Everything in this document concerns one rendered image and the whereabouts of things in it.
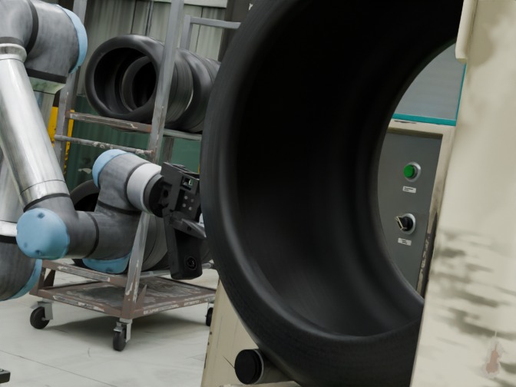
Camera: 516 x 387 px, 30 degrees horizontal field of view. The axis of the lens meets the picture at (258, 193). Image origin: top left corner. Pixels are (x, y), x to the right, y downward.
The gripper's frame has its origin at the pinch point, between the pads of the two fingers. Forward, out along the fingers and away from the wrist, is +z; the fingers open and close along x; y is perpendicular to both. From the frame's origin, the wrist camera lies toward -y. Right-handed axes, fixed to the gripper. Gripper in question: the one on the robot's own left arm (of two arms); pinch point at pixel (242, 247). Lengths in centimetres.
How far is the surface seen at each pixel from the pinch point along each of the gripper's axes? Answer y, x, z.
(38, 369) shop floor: -137, 148, -255
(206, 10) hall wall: 58, 678, -850
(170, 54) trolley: 14, 207, -293
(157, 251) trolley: -88, 225, -287
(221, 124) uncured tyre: 17.1, -12.8, 3.6
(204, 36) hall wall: 27, 680, -843
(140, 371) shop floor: -135, 197, -244
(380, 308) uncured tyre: -3.6, 15.6, 14.6
